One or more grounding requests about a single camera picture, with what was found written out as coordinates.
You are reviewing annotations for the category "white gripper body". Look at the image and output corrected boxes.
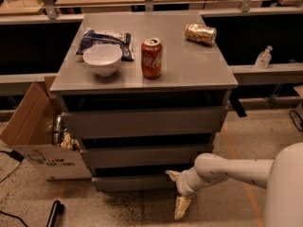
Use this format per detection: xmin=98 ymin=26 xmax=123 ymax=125
xmin=176 ymin=167 xmax=205 ymax=198

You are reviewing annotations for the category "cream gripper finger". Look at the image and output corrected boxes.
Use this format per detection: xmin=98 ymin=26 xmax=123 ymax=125
xmin=174 ymin=196 xmax=191 ymax=220
xmin=165 ymin=170 xmax=180 ymax=183

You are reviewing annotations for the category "grey bottom drawer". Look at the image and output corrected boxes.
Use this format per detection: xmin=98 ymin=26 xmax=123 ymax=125
xmin=92 ymin=173 xmax=176 ymax=192

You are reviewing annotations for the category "grey drawer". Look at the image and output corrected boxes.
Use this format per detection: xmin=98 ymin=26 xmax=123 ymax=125
xmin=80 ymin=143 xmax=213 ymax=168
xmin=62 ymin=107 xmax=227 ymax=139
xmin=92 ymin=173 xmax=176 ymax=192

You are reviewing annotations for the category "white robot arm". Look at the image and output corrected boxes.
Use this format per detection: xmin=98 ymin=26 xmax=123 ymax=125
xmin=166 ymin=143 xmax=303 ymax=227

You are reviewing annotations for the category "grey top drawer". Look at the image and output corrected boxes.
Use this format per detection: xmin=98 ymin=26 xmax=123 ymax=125
xmin=62 ymin=107 xmax=227 ymax=139

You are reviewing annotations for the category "grey middle drawer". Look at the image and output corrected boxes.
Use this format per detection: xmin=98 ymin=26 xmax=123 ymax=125
xmin=80 ymin=143 xmax=213 ymax=168

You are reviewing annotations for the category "grey drawer cabinet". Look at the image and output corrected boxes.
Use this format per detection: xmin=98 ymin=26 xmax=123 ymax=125
xmin=51 ymin=11 xmax=237 ymax=179

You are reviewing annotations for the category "open cardboard box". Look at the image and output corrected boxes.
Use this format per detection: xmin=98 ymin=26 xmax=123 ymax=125
xmin=0 ymin=81 xmax=92 ymax=180

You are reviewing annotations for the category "black stand bottom left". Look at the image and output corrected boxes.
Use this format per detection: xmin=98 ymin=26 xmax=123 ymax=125
xmin=45 ymin=200 xmax=64 ymax=227

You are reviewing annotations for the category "red coca-cola can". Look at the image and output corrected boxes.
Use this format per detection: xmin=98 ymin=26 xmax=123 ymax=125
xmin=141 ymin=38 xmax=163 ymax=79

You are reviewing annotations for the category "silver can in box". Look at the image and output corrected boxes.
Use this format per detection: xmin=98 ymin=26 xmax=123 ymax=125
xmin=52 ymin=115 xmax=63 ymax=145

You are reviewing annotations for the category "white bowl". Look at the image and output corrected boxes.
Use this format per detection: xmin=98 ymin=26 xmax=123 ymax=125
xmin=82 ymin=44 xmax=122 ymax=77

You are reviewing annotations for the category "clear sanitizer pump bottle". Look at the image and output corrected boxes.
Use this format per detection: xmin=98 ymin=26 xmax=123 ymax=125
xmin=255 ymin=45 xmax=273 ymax=69

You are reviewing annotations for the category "gold can lying down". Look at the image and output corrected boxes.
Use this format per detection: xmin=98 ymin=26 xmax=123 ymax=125
xmin=185 ymin=23 xmax=217 ymax=45

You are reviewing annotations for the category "blue chip bag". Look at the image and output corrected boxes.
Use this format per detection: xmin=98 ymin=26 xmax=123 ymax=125
xmin=76 ymin=29 xmax=134 ymax=61

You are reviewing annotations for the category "black cable right floor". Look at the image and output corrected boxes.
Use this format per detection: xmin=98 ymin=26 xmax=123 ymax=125
xmin=288 ymin=109 xmax=303 ymax=133

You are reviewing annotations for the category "black cable floor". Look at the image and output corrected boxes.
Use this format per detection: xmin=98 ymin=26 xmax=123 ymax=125
xmin=288 ymin=109 xmax=303 ymax=133
xmin=0 ymin=149 xmax=31 ymax=227

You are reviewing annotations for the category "black cable left floor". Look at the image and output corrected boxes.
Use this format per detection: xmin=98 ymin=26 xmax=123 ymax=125
xmin=0 ymin=149 xmax=31 ymax=227

